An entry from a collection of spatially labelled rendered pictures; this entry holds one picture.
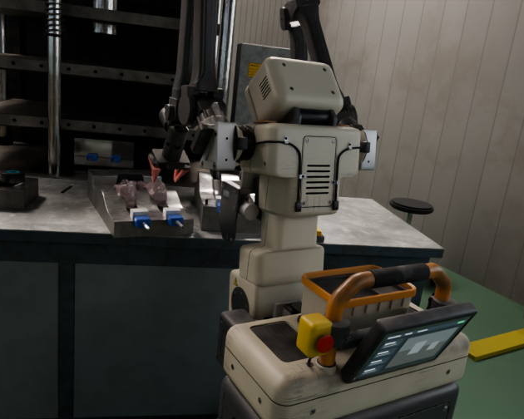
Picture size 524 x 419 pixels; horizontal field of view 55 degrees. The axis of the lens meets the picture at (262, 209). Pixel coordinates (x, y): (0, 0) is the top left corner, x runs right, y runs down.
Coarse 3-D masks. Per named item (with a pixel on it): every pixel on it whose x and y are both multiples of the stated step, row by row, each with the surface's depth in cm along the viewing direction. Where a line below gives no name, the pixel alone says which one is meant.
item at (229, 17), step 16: (224, 0) 224; (0, 16) 268; (224, 16) 225; (0, 32) 270; (224, 32) 226; (0, 48) 272; (224, 48) 228; (224, 64) 230; (0, 80) 277; (224, 80) 232; (0, 96) 279; (224, 96) 234; (0, 128) 284; (0, 144) 285
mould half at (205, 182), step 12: (204, 180) 196; (204, 192) 190; (204, 204) 172; (204, 216) 171; (216, 216) 172; (240, 216) 174; (204, 228) 172; (216, 228) 173; (240, 228) 175; (252, 228) 175
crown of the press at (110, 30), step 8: (96, 0) 244; (104, 0) 243; (112, 0) 245; (104, 8) 244; (112, 8) 246; (96, 24) 246; (104, 24) 246; (96, 32) 254; (104, 32) 247; (112, 32) 249
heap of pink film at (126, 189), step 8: (120, 184) 177; (128, 184) 176; (136, 184) 186; (144, 184) 188; (152, 184) 181; (160, 184) 181; (120, 192) 171; (128, 192) 172; (136, 192) 174; (152, 192) 177; (160, 192) 177; (128, 200) 170; (160, 200) 175; (128, 208) 168
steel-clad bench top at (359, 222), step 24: (48, 192) 198; (72, 192) 201; (192, 192) 222; (0, 216) 164; (24, 216) 167; (48, 216) 170; (72, 216) 172; (96, 216) 175; (192, 216) 188; (336, 216) 210; (360, 216) 214; (384, 216) 219; (336, 240) 179; (360, 240) 182; (384, 240) 185; (408, 240) 188; (432, 240) 192
